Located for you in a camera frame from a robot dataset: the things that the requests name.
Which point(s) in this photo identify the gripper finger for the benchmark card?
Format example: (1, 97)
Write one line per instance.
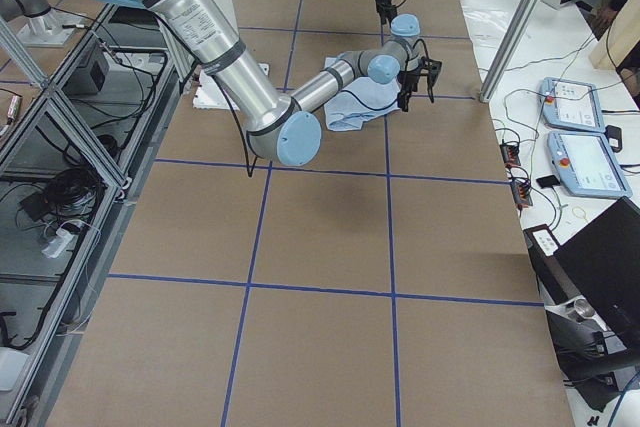
(384, 19)
(404, 97)

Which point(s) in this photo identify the light blue button shirt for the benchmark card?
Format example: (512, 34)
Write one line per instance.
(361, 101)

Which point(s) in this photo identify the clear plastic bag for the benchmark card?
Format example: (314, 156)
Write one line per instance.
(486, 26)

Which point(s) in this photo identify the upper blue teach pendant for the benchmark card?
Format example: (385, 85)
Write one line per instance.
(571, 105)

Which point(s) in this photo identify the blue teach pendant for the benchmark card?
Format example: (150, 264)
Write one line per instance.
(586, 165)
(571, 105)

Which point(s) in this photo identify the lower blue teach pendant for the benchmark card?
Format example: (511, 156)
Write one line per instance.
(586, 165)

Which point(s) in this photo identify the black laptop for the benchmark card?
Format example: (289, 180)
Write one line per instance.
(600, 262)

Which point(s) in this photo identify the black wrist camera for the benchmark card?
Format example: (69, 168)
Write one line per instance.
(430, 69)

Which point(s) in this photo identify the aluminium frame post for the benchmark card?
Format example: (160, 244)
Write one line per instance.
(507, 48)

